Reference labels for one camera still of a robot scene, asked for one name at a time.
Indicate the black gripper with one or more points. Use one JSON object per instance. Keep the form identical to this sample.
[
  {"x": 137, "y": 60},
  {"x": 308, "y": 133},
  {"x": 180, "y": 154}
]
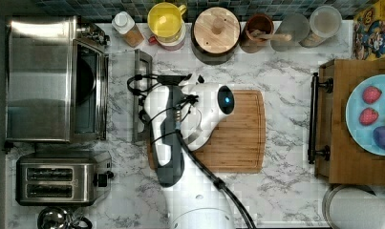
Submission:
[{"x": 180, "y": 80}]

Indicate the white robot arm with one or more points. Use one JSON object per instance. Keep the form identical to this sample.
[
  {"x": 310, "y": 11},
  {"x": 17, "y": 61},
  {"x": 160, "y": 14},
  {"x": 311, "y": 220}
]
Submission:
[{"x": 193, "y": 199}]

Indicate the stainless steel toaster oven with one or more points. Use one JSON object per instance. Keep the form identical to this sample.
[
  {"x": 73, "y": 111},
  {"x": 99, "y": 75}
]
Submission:
[{"x": 57, "y": 80}]

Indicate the yellow cup in white bowl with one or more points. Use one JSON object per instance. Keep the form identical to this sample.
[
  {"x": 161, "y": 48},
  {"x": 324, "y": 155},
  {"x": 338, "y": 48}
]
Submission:
[{"x": 165, "y": 21}]

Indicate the black jar with wooden lid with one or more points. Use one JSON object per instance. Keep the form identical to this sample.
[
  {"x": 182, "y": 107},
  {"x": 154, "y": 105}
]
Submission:
[{"x": 215, "y": 35}]

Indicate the spice bottle with white cap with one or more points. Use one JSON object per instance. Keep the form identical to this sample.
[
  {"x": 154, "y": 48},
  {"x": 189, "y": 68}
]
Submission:
[{"x": 125, "y": 25}]

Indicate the bamboo cutting board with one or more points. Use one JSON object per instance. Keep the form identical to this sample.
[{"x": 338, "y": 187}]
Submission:
[{"x": 223, "y": 129}]

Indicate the brown wooden cup with spoon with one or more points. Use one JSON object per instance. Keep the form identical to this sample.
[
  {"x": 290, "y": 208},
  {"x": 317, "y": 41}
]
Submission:
[{"x": 257, "y": 31}]

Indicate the silver two-slot toaster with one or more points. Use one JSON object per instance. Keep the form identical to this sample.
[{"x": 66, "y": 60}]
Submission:
[{"x": 77, "y": 178}]

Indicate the clear jar with white lid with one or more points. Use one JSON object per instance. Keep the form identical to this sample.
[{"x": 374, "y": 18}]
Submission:
[{"x": 325, "y": 23}]

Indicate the shiny steel kettle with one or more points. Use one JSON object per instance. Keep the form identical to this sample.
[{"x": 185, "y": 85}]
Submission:
[{"x": 54, "y": 217}]

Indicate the light blue plate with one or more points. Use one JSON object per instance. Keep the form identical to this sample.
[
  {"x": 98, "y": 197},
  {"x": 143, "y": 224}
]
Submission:
[{"x": 363, "y": 135}]

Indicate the lower red strawberry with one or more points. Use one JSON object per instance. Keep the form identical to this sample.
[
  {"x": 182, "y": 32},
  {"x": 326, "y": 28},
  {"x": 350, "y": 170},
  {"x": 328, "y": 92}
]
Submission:
[{"x": 368, "y": 117}]

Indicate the red strawberry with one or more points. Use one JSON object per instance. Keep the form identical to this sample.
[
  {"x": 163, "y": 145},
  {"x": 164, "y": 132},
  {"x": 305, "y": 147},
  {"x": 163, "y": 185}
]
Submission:
[
  {"x": 371, "y": 94},
  {"x": 368, "y": 117}
]

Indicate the upper red strawberry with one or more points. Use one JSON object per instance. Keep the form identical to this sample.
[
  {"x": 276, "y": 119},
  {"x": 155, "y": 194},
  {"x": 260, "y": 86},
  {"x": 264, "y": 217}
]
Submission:
[{"x": 371, "y": 94}]

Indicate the colourful cereal box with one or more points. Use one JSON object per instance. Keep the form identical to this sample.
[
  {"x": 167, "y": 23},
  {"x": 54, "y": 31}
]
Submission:
[{"x": 369, "y": 33}]

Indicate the purple plum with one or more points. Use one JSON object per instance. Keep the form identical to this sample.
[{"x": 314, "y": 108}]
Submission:
[{"x": 379, "y": 137}]

